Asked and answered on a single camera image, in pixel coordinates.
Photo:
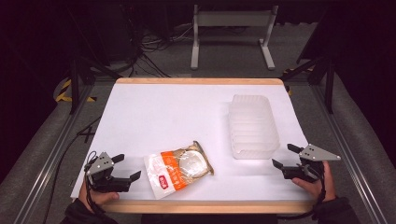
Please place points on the person's right hand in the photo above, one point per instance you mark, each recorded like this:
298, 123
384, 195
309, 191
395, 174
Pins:
327, 186

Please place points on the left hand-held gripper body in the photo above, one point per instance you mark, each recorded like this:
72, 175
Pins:
101, 166

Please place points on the person's left hand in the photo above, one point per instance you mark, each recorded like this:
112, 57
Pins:
98, 199

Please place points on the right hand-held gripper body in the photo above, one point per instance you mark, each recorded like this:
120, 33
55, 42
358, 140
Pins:
314, 154

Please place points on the orange and white snack packet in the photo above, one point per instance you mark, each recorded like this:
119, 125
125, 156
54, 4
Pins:
177, 169

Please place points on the translucent plastic container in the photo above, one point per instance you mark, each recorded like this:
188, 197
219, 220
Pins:
253, 127

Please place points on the black metal stand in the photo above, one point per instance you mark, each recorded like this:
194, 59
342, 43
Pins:
74, 84
329, 87

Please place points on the white metal stand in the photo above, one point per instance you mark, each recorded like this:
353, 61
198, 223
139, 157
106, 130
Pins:
233, 18

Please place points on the aluminium rail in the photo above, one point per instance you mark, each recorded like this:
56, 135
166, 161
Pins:
345, 146
53, 155

